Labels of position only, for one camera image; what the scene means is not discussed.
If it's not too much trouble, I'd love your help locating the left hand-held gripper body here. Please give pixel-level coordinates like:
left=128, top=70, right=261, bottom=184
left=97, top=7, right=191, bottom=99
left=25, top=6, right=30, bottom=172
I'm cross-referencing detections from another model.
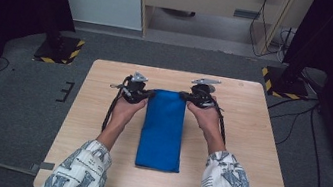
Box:
left=108, top=68, right=155, bottom=107

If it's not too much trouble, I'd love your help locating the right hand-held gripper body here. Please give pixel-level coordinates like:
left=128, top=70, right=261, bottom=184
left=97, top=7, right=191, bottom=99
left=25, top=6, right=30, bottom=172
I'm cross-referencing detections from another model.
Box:
left=186, top=75, right=222, bottom=112

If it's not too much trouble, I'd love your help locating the blue cloth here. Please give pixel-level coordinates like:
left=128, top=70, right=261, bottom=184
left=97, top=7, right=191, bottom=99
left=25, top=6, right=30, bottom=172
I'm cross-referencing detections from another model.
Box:
left=134, top=86, right=193, bottom=175

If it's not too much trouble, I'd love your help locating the person's left hand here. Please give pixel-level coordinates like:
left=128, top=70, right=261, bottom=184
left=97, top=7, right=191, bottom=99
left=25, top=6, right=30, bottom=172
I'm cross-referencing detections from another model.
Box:
left=109, top=95, right=148, bottom=135

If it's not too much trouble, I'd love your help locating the person's right hand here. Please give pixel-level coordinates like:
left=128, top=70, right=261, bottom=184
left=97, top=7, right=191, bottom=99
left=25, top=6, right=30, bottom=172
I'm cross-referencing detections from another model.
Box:
left=181, top=91, right=232, bottom=151

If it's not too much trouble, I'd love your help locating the black tape floor mark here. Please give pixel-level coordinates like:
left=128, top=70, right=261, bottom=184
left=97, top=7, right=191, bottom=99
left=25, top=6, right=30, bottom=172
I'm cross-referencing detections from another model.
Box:
left=55, top=80, right=76, bottom=105

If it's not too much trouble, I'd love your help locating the dark round object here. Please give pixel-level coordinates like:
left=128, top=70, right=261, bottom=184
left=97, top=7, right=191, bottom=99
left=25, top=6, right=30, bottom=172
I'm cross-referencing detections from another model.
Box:
left=160, top=7, right=197, bottom=20

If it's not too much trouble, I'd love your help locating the black yellow striped stand base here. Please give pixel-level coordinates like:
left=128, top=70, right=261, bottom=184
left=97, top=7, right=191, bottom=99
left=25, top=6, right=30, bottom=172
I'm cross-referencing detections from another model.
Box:
left=32, top=32, right=86, bottom=69
left=258, top=64, right=313, bottom=103

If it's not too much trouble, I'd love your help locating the grey tape piece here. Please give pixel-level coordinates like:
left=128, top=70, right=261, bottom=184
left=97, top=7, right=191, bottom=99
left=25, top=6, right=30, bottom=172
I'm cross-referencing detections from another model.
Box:
left=29, top=159, right=56, bottom=177

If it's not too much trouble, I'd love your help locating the right hand-held gripper black cable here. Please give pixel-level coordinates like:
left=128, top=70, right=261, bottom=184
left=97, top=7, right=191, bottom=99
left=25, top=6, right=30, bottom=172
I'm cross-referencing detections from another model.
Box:
left=206, top=101, right=234, bottom=146

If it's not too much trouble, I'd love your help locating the hand-held gripper black cable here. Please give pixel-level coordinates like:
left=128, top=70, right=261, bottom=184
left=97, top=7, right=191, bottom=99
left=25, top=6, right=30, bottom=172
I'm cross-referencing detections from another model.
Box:
left=206, top=101, right=234, bottom=146
left=100, top=71, right=133, bottom=135

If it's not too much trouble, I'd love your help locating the left hand-held gripper black cable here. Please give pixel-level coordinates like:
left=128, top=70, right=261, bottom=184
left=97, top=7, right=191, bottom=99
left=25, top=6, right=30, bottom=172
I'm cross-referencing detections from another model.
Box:
left=100, top=71, right=133, bottom=135

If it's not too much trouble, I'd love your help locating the black power cable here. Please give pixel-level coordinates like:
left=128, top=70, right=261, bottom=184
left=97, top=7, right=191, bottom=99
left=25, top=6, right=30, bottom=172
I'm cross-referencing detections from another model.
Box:
left=244, top=0, right=297, bottom=63

